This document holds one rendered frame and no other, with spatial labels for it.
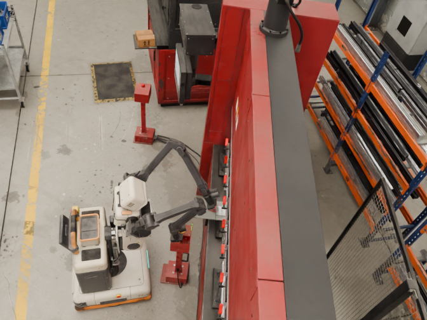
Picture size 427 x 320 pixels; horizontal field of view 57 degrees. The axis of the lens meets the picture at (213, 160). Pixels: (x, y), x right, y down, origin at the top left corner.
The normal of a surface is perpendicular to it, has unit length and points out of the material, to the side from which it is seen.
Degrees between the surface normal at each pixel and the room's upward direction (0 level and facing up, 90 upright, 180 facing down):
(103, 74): 0
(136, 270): 0
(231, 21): 90
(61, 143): 0
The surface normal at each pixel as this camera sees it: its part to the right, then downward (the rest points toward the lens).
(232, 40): -0.05, 0.75
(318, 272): 0.11, -0.65
